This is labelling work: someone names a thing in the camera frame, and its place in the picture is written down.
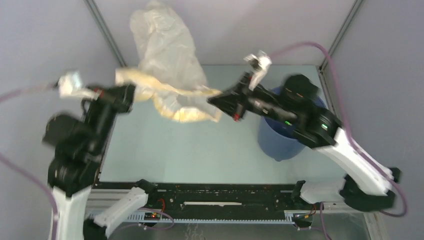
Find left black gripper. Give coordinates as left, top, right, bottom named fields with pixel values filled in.
left=89, top=77, right=144, bottom=148

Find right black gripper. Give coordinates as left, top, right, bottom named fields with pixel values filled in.
left=207, top=67, right=291, bottom=121

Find translucent white yellow trash bag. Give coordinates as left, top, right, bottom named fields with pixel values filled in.
left=115, top=0, right=222, bottom=123

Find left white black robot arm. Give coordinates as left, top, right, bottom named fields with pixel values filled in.
left=42, top=83, right=158, bottom=240

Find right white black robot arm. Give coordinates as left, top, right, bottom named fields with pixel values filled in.
left=207, top=73, right=401, bottom=212

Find blue plastic trash bin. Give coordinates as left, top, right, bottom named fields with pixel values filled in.
left=257, top=86, right=327, bottom=162

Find left aluminium corner profile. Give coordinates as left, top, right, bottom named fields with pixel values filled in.
left=83, top=0, right=128, bottom=67

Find aluminium corner profile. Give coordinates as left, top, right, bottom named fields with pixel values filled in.
left=83, top=0, right=128, bottom=67
left=327, top=0, right=366, bottom=57

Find left circuit board with leds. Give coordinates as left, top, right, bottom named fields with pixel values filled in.
left=143, top=212, right=162, bottom=221

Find right circuit board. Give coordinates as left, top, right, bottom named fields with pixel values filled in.
left=292, top=213, right=314, bottom=222

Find right aluminium corner profile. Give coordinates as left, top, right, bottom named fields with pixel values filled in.
left=327, top=0, right=366, bottom=57

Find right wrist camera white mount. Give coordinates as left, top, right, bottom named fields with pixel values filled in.
left=244, top=50, right=272, bottom=91

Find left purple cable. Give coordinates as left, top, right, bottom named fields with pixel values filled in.
left=0, top=82, right=61, bottom=240

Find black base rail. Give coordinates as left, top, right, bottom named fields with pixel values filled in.
left=89, top=181, right=347, bottom=223

